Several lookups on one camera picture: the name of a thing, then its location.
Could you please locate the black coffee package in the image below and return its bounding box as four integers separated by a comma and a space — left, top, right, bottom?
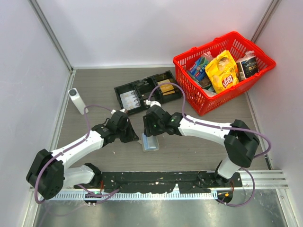
236, 56, 259, 81

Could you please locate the gold cards stack in tray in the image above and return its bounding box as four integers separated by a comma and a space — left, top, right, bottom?
158, 79, 176, 96

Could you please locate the yellow Lays chips bag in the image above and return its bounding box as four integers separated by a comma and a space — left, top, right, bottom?
205, 50, 240, 94

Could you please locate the purple cable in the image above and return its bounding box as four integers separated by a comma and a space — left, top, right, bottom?
148, 82, 272, 209
34, 105, 123, 205

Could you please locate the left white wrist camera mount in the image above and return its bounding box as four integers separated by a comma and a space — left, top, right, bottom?
111, 108, 128, 114

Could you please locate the green sponge pack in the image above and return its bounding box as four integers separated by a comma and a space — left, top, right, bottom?
198, 56, 209, 70

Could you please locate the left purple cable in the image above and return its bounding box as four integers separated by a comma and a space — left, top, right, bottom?
34, 105, 123, 205

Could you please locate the white cylindrical bottle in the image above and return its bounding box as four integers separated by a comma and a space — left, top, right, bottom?
68, 88, 89, 115

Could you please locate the blue toothpaste box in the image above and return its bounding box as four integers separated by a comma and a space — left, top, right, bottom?
187, 58, 206, 82

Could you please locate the black three-compartment card tray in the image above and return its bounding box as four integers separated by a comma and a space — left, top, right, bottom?
114, 70, 182, 115

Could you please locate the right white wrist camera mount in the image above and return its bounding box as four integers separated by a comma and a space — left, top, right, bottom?
144, 100, 161, 108

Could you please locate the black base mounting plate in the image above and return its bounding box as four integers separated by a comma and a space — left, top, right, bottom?
82, 171, 242, 194

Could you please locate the red plastic shopping basket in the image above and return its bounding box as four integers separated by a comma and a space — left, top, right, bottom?
173, 31, 276, 116

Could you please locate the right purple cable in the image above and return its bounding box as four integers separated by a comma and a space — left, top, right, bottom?
148, 82, 272, 209

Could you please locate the white cards stack in tray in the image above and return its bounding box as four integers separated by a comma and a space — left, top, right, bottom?
120, 90, 141, 111

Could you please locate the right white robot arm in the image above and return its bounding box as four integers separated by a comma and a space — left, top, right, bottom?
143, 105, 259, 187

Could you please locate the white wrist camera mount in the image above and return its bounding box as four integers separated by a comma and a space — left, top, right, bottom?
144, 100, 161, 108
111, 108, 128, 114

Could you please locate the black cards stack in tray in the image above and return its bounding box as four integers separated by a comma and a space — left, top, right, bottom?
141, 92, 157, 106

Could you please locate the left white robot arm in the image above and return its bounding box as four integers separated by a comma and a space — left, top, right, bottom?
26, 111, 139, 204

